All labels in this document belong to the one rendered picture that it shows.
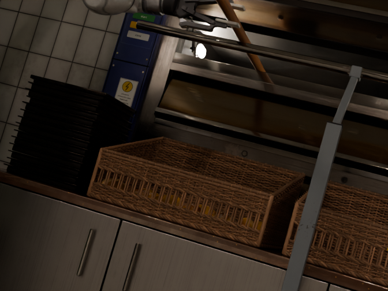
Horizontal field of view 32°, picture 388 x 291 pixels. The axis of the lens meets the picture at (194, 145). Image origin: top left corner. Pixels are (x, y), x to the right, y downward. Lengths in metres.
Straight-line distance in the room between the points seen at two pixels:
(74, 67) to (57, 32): 0.17
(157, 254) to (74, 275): 0.26
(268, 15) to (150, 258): 1.04
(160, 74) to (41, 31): 0.54
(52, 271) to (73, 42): 1.05
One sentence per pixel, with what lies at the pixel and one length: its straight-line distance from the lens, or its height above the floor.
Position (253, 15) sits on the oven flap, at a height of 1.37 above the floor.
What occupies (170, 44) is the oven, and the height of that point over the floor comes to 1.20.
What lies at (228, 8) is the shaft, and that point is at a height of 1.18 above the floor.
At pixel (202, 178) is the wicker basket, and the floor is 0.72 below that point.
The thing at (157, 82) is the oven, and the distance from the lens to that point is 2.54.
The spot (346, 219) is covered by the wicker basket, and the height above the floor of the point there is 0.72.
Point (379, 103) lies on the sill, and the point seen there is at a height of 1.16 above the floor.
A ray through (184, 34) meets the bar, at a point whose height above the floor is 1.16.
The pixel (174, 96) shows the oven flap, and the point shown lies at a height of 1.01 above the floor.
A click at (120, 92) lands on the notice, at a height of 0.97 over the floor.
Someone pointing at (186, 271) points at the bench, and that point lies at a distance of 1.87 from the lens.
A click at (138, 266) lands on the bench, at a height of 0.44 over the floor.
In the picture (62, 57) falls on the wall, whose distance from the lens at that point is 2.72.
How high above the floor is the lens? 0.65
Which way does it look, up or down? 5 degrees up
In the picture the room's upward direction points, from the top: 16 degrees clockwise
